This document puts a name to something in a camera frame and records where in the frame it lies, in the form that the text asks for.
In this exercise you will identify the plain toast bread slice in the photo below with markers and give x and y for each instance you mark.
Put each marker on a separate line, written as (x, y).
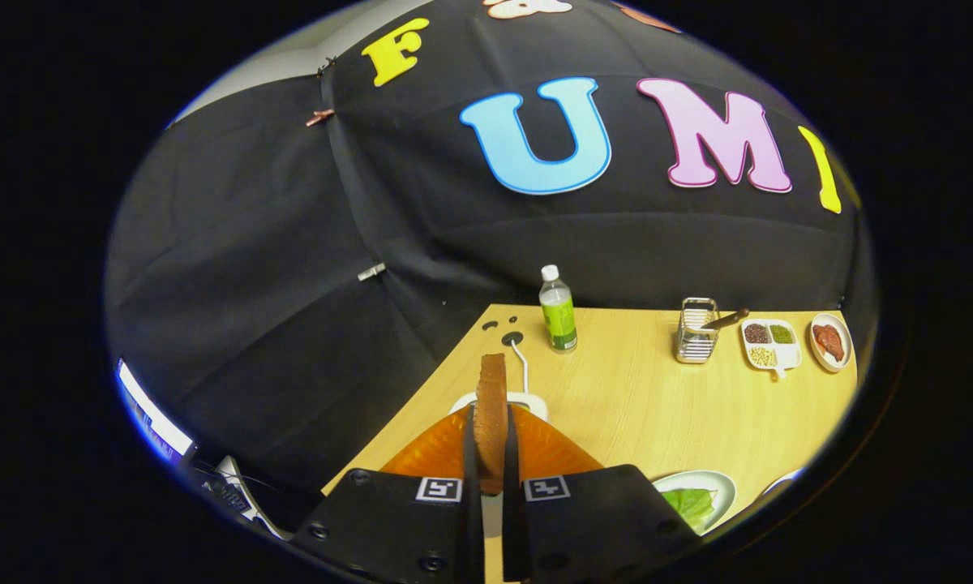
(492, 414)

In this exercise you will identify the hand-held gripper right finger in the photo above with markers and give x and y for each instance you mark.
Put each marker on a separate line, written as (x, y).
(512, 503)

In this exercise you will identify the round white meat plate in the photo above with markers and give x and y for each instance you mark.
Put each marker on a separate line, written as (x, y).
(845, 341)

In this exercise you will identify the green label plastic bottle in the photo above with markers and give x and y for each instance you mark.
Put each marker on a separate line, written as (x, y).
(559, 316)

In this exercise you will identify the green lettuce leaf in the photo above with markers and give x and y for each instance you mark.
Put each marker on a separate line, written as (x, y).
(689, 504)

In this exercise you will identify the brown cooked meat piece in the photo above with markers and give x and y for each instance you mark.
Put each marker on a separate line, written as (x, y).
(829, 341)

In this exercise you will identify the copper cloth clip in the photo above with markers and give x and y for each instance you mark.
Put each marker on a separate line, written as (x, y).
(319, 118)

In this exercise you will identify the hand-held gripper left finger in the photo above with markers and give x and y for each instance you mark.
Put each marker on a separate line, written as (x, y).
(471, 503)

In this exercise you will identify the white toaster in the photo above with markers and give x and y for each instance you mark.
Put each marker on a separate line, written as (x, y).
(527, 400)

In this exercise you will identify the silver cloth clip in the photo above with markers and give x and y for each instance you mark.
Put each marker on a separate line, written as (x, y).
(370, 272)

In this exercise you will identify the white squarish plate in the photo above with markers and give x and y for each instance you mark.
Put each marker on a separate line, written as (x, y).
(782, 483)

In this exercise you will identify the black backdrop cloth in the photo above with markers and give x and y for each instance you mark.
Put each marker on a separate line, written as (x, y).
(292, 284)

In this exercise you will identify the pale green round plate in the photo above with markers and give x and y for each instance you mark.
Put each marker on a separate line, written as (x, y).
(722, 487)

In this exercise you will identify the white divided bean dish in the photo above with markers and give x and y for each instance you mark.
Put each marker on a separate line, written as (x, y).
(786, 354)

